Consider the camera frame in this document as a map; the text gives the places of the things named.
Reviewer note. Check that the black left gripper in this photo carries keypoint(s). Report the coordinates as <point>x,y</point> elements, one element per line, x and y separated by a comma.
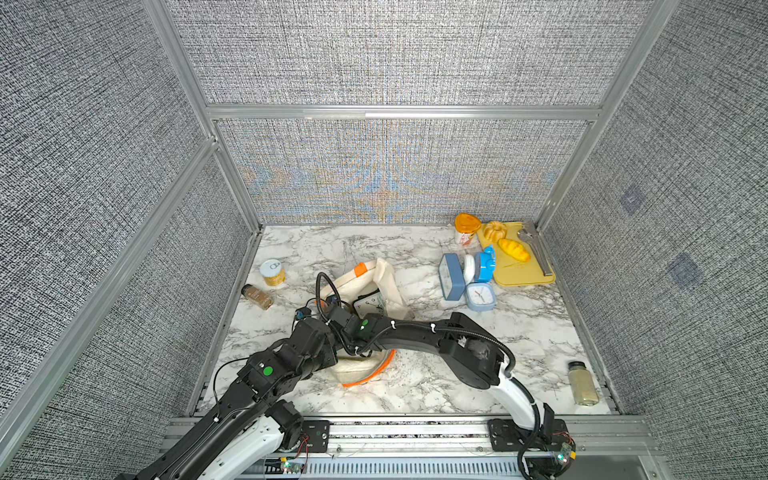
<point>329,348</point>

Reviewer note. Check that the canvas bag orange handles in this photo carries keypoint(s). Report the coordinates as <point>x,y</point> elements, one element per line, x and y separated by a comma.
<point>370,288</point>

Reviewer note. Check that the blue rectangular alarm clock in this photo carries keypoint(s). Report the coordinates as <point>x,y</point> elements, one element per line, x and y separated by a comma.
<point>451,277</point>

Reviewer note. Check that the light blue square alarm clock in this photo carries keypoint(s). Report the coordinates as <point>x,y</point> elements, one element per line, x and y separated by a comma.
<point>480,297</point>

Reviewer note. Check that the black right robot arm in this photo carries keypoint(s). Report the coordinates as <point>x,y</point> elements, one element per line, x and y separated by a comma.
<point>474,356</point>

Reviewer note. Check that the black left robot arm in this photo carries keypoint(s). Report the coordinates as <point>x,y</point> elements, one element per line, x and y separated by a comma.
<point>257,391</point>

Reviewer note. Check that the black square alarm clock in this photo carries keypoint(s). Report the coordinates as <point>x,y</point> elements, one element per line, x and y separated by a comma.
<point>371,303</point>

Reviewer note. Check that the brown spice jar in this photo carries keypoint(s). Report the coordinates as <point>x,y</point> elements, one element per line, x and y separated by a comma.
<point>257,296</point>

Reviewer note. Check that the yellow tin can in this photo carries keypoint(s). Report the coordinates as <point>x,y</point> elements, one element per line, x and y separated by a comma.
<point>273,272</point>

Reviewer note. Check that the orange lid instant noodle cup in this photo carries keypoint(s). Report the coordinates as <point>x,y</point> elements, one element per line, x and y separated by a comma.
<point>466,225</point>

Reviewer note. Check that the yellow bundt cake toy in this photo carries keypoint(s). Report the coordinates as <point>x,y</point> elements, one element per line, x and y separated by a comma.
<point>494,231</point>

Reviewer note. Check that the yellow bread loaf toy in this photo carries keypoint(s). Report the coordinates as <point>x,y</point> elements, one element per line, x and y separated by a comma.
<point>514,249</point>

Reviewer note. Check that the grey metal wrench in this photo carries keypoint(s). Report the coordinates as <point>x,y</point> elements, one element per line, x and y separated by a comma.
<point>529,235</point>

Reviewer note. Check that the pale spice jar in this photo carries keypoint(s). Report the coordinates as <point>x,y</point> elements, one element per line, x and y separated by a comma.
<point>582,384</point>

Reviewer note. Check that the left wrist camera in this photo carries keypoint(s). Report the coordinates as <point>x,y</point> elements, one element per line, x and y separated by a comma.
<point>303,313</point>

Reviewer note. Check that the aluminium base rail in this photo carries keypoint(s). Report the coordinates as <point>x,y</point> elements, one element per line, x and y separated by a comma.
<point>440,447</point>

